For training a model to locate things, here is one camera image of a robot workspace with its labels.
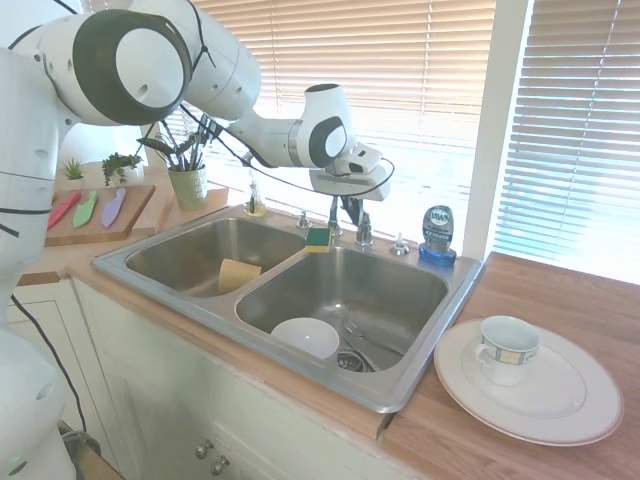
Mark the white dinner plate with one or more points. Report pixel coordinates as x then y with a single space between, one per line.
560 400

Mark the metal drain strainer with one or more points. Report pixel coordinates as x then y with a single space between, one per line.
355 361

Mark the stainless steel double sink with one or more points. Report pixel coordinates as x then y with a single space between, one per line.
380 295

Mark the small chrome sink sprayer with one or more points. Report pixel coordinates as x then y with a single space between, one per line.
399 246

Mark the tall window blind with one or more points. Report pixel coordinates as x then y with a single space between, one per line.
575 150

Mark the green pot with plant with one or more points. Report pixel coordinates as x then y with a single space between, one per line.
190 187

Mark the yellow sponge in sink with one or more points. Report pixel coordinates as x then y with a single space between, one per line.
237 277

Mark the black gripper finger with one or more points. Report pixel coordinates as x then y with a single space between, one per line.
357 210
345 203

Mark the small spiky succulent plant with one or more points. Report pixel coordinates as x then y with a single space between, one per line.
73 170

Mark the yellow and green sponge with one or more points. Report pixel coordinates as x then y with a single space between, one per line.
319 241

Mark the small leafy potted plant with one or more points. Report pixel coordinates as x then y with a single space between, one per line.
117 167

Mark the red plastic knife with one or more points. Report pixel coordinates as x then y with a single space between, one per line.
62 210

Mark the blue dish soap bottle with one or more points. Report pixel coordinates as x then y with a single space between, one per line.
438 235

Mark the white bowl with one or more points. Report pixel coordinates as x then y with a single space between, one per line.
305 337

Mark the green plastic knife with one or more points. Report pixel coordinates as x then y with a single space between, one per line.
84 212

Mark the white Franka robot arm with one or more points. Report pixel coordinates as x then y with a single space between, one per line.
125 65

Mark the chrome soap pump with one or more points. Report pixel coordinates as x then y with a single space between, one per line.
303 220

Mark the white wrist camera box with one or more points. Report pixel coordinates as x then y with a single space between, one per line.
361 159

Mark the silver fork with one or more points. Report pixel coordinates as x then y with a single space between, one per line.
355 330

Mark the purple plastic knife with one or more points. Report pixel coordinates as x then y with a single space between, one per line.
112 212

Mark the white kitchen cabinet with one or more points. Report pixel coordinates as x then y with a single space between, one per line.
165 390

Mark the wide window blind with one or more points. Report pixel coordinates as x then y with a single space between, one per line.
410 90

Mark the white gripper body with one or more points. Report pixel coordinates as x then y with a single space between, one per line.
350 186

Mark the metal cabinet knob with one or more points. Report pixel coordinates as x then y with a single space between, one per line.
203 450
219 466

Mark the wooden cutting board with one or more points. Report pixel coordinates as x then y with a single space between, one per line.
127 210

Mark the white patterned teacup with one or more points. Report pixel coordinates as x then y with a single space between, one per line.
505 360

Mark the wooden robot stand board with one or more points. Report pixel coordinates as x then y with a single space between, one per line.
95 460

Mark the small glass bottle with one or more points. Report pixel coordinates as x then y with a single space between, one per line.
255 202

